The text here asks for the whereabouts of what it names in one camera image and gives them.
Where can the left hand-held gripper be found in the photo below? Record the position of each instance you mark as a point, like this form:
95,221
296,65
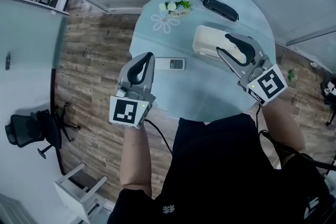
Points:
126,111

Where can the green leaf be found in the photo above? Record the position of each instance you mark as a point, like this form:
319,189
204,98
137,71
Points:
291,74

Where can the small white floor object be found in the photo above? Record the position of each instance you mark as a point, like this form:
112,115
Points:
313,64

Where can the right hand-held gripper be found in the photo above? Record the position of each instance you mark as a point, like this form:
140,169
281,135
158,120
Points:
267,84

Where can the person's left forearm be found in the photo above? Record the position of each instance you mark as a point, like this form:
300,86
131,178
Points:
135,162

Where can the artificial flowers in pot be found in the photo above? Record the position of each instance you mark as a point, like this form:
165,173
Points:
178,1

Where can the frosted glass door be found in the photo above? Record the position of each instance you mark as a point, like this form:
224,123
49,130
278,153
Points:
29,36

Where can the cream plastic organizer box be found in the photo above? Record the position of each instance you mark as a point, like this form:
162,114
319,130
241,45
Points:
210,40

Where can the black office chair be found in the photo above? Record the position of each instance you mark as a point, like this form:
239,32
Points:
29,128

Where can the person's right forearm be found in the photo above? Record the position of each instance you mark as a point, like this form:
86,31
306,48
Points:
282,131

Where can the light blue tablecloth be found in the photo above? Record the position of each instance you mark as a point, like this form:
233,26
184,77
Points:
204,94

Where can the white remote with red button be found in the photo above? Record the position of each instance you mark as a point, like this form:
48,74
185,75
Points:
168,63

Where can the white stool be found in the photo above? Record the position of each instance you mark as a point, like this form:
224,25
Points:
71,196

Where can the person's black shirt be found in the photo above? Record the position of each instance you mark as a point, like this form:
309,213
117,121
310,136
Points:
223,178

